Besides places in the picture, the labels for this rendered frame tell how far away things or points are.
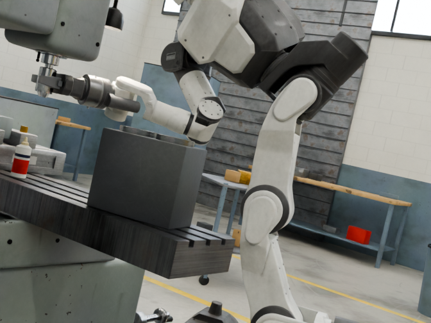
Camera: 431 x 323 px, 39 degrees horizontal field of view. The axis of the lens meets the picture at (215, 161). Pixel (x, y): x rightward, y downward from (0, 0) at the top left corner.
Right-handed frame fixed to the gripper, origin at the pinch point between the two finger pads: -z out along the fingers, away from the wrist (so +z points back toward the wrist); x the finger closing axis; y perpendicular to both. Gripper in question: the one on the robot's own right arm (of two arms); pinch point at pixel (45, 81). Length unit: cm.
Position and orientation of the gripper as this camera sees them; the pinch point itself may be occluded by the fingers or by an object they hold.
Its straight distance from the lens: 172.7
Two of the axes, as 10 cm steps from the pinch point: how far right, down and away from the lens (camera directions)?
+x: 5.6, 1.6, -8.1
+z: 8.0, 1.4, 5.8
